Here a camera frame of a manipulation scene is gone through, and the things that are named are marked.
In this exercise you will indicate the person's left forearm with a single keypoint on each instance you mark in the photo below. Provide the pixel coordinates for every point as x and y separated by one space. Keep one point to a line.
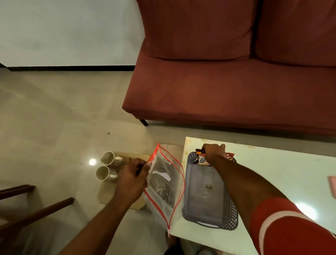
97 231

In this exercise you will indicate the red sofa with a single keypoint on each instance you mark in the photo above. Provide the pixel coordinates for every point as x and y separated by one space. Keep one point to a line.
231 92

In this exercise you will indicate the pink object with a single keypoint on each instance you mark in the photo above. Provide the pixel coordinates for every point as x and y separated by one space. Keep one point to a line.
332 186

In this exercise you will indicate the person's right hand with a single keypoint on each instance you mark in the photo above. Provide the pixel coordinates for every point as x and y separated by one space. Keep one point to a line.
213 151

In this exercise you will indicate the snack packet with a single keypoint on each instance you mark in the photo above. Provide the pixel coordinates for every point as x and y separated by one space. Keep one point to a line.
202 158

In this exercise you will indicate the grey plastic basket tray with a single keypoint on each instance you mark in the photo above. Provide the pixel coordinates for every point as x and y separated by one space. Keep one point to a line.
207 194

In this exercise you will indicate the person's left hand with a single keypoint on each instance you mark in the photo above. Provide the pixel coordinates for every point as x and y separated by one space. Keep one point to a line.
130 181

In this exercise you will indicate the wooden board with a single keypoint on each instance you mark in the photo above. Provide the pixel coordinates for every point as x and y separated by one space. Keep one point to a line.
115 189

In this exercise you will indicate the wooden chair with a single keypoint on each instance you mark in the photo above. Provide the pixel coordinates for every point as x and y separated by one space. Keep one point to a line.
26 210

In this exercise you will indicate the person's right forearm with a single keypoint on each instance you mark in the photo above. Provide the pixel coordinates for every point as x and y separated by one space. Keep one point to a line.
237 186

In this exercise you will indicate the person's right fingers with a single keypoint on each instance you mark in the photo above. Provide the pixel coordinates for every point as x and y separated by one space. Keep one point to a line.
214 147

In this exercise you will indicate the person's left fingers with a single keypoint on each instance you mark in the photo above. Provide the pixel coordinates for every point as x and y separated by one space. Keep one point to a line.
140 164

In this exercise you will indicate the white ceramic mug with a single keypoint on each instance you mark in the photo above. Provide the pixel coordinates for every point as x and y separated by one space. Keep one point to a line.
110 159
105 174

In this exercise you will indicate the red sofa back cushion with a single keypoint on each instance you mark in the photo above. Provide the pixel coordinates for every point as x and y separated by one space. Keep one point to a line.
299 31
196 29

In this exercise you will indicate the red sleeve with white stripe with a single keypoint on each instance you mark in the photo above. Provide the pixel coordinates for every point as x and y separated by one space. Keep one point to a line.
288 231

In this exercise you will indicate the clear zip bag red seal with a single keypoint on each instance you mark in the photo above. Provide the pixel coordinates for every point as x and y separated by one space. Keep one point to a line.
165 186

